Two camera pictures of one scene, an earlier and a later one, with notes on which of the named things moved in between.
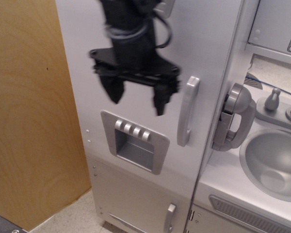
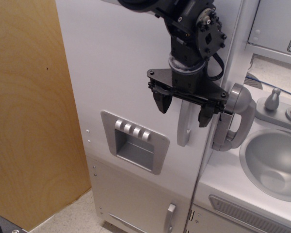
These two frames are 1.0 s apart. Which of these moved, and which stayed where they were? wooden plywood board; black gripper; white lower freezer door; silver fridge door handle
Moved: black gripper
Stayed: wooden plywood board; white lower freezer door; silver fridge door handle
